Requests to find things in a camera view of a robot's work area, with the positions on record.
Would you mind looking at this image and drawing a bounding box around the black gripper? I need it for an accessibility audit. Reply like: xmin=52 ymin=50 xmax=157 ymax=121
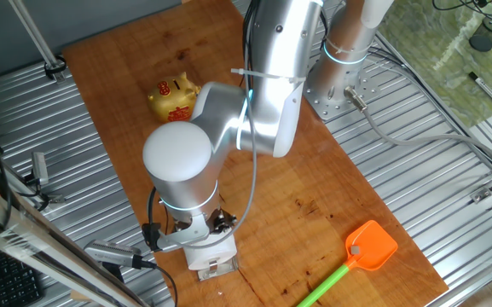
xmin=209 ymin=207 xmax=239 ymax=235

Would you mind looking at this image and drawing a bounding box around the silver depth camera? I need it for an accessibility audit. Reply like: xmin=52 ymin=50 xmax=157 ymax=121
xmin=84 ymin=240 xmax=157 ymax=270

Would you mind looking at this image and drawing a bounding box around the small silver camera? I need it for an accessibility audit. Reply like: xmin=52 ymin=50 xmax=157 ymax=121
xmin=31 ymin=152 xmax=49 ymax=187

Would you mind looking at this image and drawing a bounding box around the black white marker pen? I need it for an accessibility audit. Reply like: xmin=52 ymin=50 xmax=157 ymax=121
xmin=467 ymin=71 xmax=492 ymax=105

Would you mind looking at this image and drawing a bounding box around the metal tripod pole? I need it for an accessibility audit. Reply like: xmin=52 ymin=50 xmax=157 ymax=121
xmin=8 ymin=0 xmax=67 ymax=82

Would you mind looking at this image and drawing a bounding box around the golden piggy bank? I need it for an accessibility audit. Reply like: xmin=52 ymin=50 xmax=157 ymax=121
xmin=147 ymin=71 xmax=202 ymax=124

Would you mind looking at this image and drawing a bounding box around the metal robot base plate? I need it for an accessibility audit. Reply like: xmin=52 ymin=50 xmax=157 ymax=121
xmin=303 ymin=55 xmax=379 ymax=122

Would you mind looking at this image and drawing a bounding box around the orange fly swatter green handle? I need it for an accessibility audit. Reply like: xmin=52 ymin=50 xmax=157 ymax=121
xmin=296 ymin=219 xmax=399 ymax=307

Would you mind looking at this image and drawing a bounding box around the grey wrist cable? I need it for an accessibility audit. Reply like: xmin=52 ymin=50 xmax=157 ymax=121
xmin=172 ymin=0 xmax=258 ymax=251

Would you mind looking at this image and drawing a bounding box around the grey base cable with connector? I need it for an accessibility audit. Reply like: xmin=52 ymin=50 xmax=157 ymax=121
xmin=343 ymin=84 xmax=492 ymax=171

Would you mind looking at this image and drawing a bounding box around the aluminium frame bar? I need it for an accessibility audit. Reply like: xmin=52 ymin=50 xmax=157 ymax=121
xmin=0 ymin=177 xmax=144 ymax=307

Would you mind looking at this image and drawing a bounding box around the white toilet paper roll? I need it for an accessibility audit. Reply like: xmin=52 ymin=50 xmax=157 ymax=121
xmin=183 ymin=232 xmax=238 ymax=272

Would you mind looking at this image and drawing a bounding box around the black depth camera cable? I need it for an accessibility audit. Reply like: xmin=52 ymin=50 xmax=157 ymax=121
xmin=141 ymin=259 xmax=179 ymax=307

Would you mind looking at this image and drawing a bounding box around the steel paper roll holder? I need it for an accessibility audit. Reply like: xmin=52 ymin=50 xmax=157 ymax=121
xmin=197 ymin=258 xmax=239 ymax=281

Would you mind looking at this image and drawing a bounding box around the black mesh pen cup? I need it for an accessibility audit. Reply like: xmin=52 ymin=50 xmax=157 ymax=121
xmin=469 ymin=16 xmax=492 ymax=53

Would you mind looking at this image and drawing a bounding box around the black keyboard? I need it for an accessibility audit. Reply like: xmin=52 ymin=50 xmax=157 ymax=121
xmin=0 ymin=245 xmax=44 ymax=307

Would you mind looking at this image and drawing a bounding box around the small steel corner bracket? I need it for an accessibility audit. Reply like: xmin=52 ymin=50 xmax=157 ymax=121
xmin=470 ymin=186 xmax=492 ymax=205

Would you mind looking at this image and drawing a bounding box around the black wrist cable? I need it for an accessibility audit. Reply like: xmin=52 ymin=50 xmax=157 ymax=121
xmin=146 ymin=187 xmax=159 ymax=225

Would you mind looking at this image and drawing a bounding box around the white zip tie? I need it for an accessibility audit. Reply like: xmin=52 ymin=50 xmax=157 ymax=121
xmin=230 ymin=67 xmax=307 ymax=84

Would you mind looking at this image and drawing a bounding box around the wooden board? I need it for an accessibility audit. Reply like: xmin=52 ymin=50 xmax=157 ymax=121
xmin=62 ymin=0 xmax=449 ymax=307

